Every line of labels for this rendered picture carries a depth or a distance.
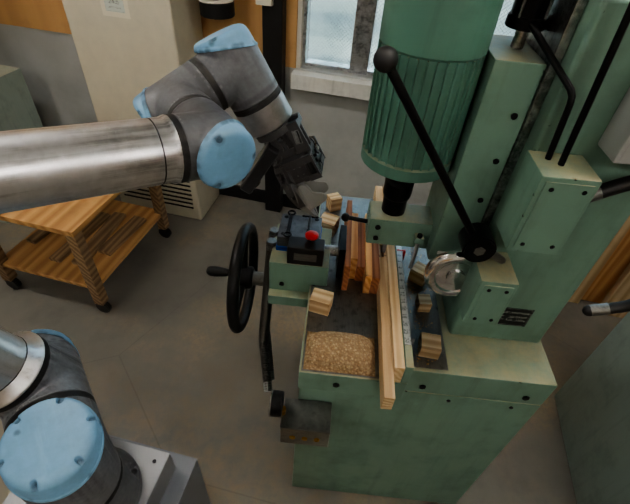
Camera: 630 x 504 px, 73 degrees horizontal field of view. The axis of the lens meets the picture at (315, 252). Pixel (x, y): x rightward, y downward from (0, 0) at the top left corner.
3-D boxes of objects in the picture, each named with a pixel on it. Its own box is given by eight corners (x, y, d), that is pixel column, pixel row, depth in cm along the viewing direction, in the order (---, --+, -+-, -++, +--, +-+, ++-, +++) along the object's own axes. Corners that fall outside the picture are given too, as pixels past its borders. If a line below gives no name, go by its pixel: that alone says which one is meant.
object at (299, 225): (281, 225, 104) (281, 207, 100) (326, 230, 104) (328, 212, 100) (273, 262, 94) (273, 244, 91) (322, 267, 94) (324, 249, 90)
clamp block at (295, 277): (277, 248, 111) (278, 221, 105) (329, 253, 111) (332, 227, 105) (268, 290, 100) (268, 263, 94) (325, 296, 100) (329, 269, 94)
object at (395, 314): (380, 199, 125) (382, 185, 122) (386, 200, 125) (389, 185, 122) (389, 381, 81) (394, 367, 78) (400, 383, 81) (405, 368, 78)
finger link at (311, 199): (336, 218, 85) (315, 181, 79) (309, 226, 87) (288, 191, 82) (337, 208, 87) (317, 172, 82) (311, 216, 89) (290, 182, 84)
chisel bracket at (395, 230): (364, 228, 101) (369, 199, 95) (422, 234, 101) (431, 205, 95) (364, 249, 96) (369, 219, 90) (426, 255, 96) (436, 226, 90)
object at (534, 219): (494, 221, 79) (527, 149, 69) (543, 226, 79) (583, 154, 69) (506, 252, 73) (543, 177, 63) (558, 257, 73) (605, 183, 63)
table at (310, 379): (288, 205, 130) (289, 189, 126) (388, 216, 129) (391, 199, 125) (250, 384, 85) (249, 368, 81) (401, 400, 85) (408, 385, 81)
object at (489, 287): (454, 289, 92) (472, 248, 84) (487, 292, 92) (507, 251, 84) (462, 323, 85) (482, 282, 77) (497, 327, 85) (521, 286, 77)
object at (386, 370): (373, 196, 126) (375, 185, 123) (379, 197, 126) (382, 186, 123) (380, 408, 77) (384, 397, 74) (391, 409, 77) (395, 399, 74)
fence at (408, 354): (386, 200, 125) (390, 184, 121) (392, 200, 125) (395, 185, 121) (400, 383, 81) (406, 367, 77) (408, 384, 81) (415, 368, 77)
